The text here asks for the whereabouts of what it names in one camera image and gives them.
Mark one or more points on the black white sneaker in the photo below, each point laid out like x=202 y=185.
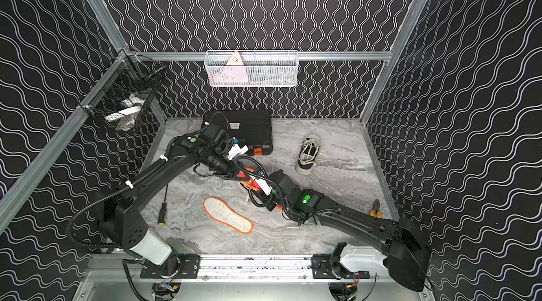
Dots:
x=310 y=149
x=251 y=188

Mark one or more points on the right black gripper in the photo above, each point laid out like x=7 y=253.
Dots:
x=269 y=205

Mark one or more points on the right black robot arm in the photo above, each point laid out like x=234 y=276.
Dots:
x=406 y=252

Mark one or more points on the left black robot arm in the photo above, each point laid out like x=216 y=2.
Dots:
x=118 y=211

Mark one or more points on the yellow handled pliers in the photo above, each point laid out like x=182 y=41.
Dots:
x=376 y=209

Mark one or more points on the white insole orange edge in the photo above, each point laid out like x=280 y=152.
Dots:
x=219 y=211

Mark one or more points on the white wire basket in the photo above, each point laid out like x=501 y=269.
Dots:
x=264 y=68

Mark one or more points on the pink triangular card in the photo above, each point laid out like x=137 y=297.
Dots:
x=234 y=71

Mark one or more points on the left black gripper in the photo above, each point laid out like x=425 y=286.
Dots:
x=231 y=170

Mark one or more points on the black plastic tool case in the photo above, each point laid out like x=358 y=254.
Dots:
x=252 y=128

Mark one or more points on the red patterned insole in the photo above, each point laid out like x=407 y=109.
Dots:
x=269 y=190

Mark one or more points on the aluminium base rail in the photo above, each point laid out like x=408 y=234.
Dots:
x=240 y=268

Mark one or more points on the white items in black basket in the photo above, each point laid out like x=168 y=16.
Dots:
x=124 y=119

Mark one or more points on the yellow black screwdriver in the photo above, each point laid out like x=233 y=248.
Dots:
x=162 y=216

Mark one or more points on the black wire basket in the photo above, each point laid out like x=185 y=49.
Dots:
x=136 y=74

